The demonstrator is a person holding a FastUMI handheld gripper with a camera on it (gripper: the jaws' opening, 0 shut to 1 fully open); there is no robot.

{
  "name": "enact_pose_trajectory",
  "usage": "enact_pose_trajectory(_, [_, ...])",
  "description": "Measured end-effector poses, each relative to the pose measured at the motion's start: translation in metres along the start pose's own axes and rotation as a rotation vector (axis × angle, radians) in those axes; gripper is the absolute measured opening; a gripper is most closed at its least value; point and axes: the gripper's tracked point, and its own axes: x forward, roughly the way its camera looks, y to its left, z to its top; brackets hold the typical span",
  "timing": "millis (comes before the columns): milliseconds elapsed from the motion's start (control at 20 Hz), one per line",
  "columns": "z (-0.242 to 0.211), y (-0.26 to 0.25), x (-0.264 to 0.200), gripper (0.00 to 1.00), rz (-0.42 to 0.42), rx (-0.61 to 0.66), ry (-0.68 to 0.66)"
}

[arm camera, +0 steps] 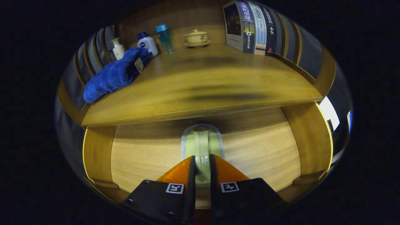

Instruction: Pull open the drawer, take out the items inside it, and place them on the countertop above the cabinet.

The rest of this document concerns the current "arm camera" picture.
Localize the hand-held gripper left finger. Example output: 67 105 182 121
120 155 197 225

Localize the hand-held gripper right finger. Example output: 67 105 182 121
209 154 286 224

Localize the wooden drawer with black knob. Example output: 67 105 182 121
82 102 333 209

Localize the wooden countertop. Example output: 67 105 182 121
81 44 323 128

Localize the black backdrop cloth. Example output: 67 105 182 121
54 23 353 175

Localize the blue towel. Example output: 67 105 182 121
83 47 153 104

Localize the white lotion bottle blue cap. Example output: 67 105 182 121
137 32 159 58

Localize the beige lidded tea cup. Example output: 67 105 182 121
184 29 211 48

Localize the teal bottle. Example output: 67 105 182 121
156 24 175 53

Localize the white pump bottle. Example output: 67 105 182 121
111 37 126 61

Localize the pale grey book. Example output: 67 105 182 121
248 2 268 56

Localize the dark blue book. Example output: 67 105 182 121
222 1 256 53

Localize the black book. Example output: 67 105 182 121
261 5 278 57

